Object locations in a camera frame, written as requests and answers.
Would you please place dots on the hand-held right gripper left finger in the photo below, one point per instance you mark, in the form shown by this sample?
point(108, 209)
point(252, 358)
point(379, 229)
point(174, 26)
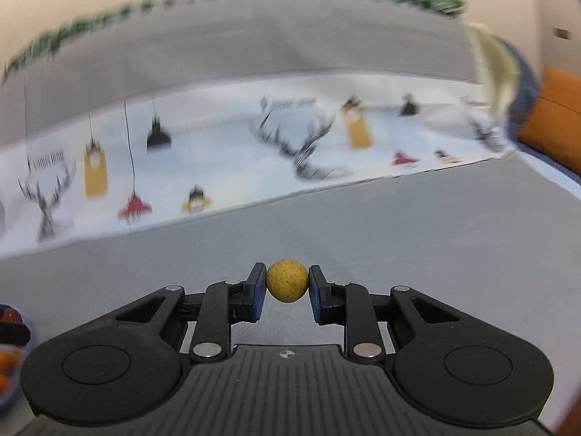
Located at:
point(258, 295)

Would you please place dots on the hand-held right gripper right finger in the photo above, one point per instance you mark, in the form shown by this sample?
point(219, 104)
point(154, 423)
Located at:
point(315, 295)

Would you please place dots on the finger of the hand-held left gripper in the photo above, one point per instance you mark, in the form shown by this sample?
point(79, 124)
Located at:
point(13, 334)

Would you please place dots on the white deer printed cloth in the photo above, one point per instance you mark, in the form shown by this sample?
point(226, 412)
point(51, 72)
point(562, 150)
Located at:
point(227, 145)

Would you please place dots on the dark red date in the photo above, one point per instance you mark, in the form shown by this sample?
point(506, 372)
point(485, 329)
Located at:
point(9, 315)

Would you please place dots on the blue sofa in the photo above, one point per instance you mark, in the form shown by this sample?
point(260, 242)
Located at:
point(527, 88)

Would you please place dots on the orange cushion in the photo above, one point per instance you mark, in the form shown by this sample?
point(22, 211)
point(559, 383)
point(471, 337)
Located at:
point(553, 113)

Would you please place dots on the wall socket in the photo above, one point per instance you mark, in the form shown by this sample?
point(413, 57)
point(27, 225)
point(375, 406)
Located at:
point(563, 33)

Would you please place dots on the yellow round longan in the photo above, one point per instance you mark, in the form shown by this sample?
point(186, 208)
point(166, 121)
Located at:
point(285, 280)

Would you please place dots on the light blue bowl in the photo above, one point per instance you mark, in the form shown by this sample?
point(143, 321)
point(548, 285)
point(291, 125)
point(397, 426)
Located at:
point(20, 372)

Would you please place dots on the small orange tangerine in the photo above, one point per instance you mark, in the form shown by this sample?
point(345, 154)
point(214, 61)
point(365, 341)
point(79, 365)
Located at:
point(9, 358)
point(2, 381)

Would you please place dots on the cream cloth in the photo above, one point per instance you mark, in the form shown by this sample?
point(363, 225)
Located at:
point(494, 68)

